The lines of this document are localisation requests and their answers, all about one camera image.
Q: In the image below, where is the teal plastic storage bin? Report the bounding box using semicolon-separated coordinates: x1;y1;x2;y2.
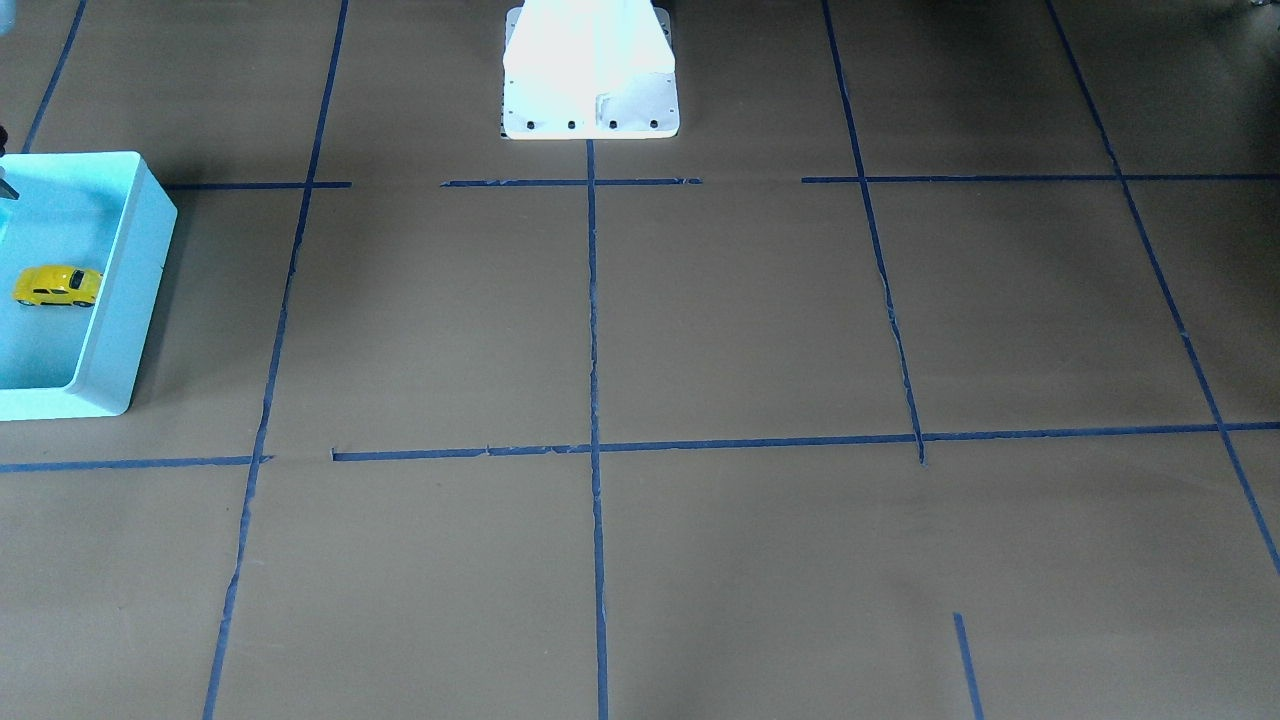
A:
1;151;177;421

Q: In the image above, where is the white camera pole base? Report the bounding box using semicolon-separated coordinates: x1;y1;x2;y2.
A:
500;1;681;141

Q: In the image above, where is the yellow beetle toy car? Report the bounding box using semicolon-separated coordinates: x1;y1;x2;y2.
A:
12;264;104;307

